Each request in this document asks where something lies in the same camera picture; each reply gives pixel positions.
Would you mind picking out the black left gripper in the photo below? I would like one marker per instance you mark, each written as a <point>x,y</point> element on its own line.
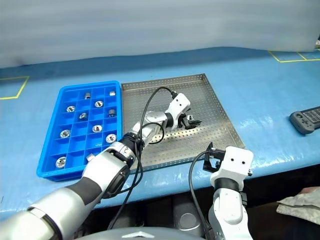
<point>182,122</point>

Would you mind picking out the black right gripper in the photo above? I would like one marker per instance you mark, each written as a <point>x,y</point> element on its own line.
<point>218,156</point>

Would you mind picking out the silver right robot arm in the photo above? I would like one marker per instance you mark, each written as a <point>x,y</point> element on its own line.
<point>225,210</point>

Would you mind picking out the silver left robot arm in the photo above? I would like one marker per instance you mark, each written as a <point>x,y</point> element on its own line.
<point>107,165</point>

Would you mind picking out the perforated steel tray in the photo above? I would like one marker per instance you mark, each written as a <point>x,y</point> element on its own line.
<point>200,100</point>

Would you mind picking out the blue plastic compartment tray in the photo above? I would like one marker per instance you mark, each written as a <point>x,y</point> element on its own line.
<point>77,147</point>

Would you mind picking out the dark grey rounded shape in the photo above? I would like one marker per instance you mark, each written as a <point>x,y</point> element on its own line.
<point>186,215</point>

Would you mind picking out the blue plastic table cover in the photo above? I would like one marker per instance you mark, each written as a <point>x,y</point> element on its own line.
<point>262,100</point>

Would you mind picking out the person's beige grey garment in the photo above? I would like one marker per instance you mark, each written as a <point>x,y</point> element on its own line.
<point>300,203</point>

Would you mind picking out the grey robot torso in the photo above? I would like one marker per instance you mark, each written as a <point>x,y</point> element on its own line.
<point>140,235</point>

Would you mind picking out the grey handheld remote controller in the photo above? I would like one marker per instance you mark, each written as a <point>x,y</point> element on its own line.
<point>306,120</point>

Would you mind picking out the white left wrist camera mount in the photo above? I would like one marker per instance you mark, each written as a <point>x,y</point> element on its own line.
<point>178,105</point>

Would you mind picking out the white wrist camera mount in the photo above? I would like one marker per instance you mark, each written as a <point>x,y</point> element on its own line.
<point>178,105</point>
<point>236,161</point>

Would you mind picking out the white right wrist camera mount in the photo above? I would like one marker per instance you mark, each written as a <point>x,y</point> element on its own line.
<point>236,161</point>

